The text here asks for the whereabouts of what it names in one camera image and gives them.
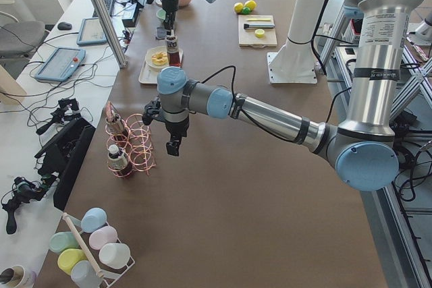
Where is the pale blue cup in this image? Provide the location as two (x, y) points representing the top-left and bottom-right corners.
(81, 207), (107, 233)

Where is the blue teach pendant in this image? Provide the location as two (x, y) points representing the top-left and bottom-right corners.
(34, 47), (86, 82)

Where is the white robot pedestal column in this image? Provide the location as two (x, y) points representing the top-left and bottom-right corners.
(286, 0), (348, 45)

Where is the yellow cup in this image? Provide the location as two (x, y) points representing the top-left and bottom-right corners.
(57, 248), (86, 275)

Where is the aluminium frame post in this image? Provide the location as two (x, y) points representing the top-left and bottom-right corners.
(91, 0), (128, 68)

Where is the green bowl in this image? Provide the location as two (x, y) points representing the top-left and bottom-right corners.
(156, 9), (166, 22)

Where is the cream serving tray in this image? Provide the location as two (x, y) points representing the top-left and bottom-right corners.
(138, 46), (168, 85)

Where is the green lime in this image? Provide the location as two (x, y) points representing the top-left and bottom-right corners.
(241, 7), (252, 15)

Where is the white wire cup rack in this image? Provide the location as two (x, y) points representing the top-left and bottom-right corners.
(64, 216), (136, 287)

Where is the grey office chair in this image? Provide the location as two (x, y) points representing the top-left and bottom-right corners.
(1, 11), (46, 59)

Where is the suntory tea bottle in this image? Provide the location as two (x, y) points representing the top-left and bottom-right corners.
(105, 113), (128, 137)
(107, 144), (133, 177)
(165, 30), (181, 67)

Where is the white cup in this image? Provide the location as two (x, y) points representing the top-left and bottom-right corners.
(99, 243), (130, 269)

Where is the bamboo cutting board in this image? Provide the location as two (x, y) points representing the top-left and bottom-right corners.
(238, 15), (277, 47)

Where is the steel cylinder muddler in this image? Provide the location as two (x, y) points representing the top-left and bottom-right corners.
(243, 23), (275, 30)

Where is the half lemon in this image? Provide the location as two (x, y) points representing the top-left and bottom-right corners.
(254, 28), (265, 38)

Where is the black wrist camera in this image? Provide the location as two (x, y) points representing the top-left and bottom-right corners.
(142, 96), (165, 125)

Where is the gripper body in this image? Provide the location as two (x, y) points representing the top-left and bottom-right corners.
(162, 0), (178, 14)
(165, 119), (190, 138)

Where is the grey blue cup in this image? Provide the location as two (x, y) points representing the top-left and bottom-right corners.
(70, 260), (103, 288)

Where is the white plate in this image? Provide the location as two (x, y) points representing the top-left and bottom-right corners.
(145, 47), (169, 68)

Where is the grey folded cloth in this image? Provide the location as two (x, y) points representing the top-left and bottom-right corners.
(155, 26), (167, 40)

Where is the pink cup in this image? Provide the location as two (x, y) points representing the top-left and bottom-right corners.
(89, 225), (118, 250)

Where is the yellow lemon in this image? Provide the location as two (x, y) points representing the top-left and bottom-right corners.
(234, 2), (244, 13)
(244, 0), (257, 11)

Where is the yellow plastic knife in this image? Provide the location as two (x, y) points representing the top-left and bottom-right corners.
(246, 17), (271, 22)

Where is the copper wire bottle rack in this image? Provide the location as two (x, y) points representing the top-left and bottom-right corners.
(104, 101), (157, 176)

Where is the black computer mouse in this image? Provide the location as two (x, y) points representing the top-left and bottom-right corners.
(57, 22), (72, 30)

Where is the braided ring bread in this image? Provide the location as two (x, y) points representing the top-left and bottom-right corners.
(151, 51), (168, 66)

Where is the pale green cup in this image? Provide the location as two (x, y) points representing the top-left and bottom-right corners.
(49, 231), (80, 254)

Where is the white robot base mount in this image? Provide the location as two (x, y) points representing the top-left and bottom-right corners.
(267, 40), (317, 84)

